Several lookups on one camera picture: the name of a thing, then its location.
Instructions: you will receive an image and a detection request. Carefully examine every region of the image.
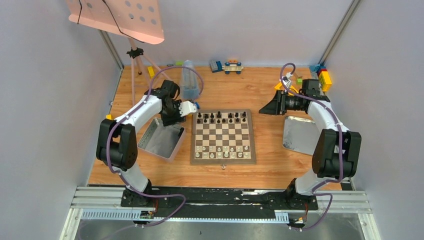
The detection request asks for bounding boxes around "silver metal tin lid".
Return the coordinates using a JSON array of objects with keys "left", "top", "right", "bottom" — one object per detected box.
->
[{"left": 282, "top": 116, "right": 320, "bottom": 156}]

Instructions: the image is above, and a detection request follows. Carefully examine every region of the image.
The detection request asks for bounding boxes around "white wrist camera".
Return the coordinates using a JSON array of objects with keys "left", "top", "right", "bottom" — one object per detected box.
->
[
  {"left": 178, "top": 101, "right": 198, "bottom": 117},
  {"left": 280, "top": 72, "right": 293, "bottom": 89}
]

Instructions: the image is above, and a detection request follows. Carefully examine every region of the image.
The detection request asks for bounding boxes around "stacked coloured bricks corner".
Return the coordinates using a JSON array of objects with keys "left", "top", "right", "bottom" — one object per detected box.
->
[{"left": 309, "top": 64, "right": 332, "bottom": 93}]

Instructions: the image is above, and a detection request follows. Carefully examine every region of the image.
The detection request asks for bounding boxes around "purple cable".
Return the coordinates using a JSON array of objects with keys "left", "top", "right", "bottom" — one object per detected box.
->
[
  {"left": 279, "top": 62, "right": 345, "bottom": 232},
  {"left": 105, "top": 65, "right": 205, "bottom": 229}
]

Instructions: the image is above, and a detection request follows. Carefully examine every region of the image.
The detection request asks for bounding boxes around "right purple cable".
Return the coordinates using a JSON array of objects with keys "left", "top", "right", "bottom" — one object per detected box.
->
[{"left": 279, "top": 62, "right": 345, "bottom": 232}]

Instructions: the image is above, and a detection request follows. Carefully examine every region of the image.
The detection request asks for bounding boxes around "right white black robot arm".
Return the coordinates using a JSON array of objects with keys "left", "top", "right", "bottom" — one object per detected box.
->
[{"left": 259, "top": 79, "right": 362, "bottom": 209}]

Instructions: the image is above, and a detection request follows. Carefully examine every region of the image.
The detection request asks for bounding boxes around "wooden chess board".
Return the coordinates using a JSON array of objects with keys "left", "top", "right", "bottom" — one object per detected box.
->
[{"left": 190, "top": 109, "right": 257, "bottom": 166}]

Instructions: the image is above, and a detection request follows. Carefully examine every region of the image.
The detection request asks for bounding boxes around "yellow triangle shape toy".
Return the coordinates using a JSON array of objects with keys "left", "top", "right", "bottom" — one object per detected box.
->
[{"left": 274, "top": 82, "right": 299, "bottom": 94}]

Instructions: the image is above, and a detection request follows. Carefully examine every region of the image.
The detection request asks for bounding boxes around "small yellow cube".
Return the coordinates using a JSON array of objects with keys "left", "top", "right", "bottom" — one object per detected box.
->
[{"left": 105, "top": 114, "right": 114, "bottom": 120}]

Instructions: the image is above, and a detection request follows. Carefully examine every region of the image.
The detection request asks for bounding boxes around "blue grey brick block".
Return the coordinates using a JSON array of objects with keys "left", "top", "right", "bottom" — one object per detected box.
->
[{"left": 209, "top": 60, "right": 223, "bottom": 73}]

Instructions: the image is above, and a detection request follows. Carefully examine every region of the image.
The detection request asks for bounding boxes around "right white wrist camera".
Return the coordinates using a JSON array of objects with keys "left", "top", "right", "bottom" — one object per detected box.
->
[{"left": 280, "top": 72, "right": 293, "bottom": 89}]

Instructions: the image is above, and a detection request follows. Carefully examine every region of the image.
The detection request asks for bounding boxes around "yellow block near stand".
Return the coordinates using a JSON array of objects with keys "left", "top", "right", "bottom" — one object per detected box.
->
[{"left": 147, "top": 66, "right": 155, "bottom": 79}]

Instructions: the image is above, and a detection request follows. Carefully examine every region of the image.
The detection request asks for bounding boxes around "wooden toy car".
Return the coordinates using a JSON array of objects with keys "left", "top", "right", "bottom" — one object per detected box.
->
[{"left": 222, "top": 60, "right": 244, "bottom": 75}]

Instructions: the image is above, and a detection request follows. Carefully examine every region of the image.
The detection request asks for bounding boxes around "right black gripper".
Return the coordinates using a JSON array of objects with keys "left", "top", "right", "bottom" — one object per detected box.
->
[{"left": 259, "top": 89, "right": 304, "bottom": 116}]

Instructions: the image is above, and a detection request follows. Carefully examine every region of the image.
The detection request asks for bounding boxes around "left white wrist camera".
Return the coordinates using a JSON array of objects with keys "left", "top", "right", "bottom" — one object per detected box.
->
[{"left": 178, "top": 101, "right": 198, "bottom": 117}]

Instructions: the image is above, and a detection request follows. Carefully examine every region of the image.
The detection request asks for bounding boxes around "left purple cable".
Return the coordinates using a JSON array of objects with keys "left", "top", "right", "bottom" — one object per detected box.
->
[{"left": 105, "top": 65, "right": 205, "bottom": 229}]

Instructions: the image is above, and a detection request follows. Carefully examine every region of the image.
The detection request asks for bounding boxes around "pink music stand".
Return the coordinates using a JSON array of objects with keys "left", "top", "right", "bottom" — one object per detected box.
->
[{"left": 63, "top": 0, "right": 180, "bottom": 107}]

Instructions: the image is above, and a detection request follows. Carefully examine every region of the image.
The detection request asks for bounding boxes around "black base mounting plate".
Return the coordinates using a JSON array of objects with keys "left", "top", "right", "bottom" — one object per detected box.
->
[{"left": 120, "top": 186, "right": 318, "bottom": 219}]

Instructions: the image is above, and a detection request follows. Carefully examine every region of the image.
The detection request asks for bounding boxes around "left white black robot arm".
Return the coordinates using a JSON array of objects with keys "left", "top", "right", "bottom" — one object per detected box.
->
[{"left": 96, "top": 79, "right": 186, "bottom": 207}]

